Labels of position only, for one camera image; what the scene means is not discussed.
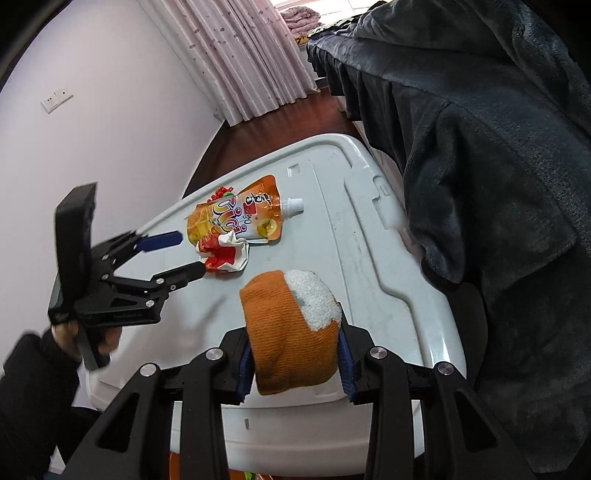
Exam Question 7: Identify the pink dotted curtain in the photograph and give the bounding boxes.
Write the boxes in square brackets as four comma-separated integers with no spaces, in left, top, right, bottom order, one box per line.
[172,0,320,126]

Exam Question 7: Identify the person's left forearm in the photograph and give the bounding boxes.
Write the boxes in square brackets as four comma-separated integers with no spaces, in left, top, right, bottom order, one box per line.
[0,329,93,480]

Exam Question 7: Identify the white wall socket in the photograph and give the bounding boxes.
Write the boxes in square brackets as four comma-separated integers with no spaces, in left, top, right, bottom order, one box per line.
[40,87,75,114]

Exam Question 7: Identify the person's left hand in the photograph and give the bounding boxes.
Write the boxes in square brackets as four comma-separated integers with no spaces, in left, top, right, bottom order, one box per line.
[50,318,124,366]

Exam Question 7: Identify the grey plastic storage box lid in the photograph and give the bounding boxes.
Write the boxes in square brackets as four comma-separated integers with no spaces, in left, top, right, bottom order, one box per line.
[85,133,468,477]

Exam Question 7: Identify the orange drink pouch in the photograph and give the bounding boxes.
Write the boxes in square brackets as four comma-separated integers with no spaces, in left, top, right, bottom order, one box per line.
[187,174,305,245]

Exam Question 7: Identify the orange knit foam roll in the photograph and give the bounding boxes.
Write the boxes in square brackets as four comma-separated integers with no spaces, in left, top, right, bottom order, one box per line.
[239,269,344,397]

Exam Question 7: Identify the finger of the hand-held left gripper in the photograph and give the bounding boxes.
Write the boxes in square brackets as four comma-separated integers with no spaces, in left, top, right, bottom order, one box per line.
[91,230,184,260]
[104,261,206,297]

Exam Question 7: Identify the dark fleece blanket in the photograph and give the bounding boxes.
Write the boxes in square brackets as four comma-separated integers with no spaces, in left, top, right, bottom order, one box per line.
[306,0,591,474]

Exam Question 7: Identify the folded pink quilts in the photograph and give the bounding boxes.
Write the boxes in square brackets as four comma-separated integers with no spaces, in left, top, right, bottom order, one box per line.
[281,6,322,46]

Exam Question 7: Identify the red white wrapper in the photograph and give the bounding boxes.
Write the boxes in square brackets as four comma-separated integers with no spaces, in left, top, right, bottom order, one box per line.
[196,232,250,274]

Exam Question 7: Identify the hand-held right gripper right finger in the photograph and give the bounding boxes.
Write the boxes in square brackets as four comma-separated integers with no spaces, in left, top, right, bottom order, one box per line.
[336,302,533,480]

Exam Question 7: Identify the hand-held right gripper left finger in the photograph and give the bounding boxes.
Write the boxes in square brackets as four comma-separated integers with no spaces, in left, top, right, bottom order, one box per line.
[64,327,254,480]

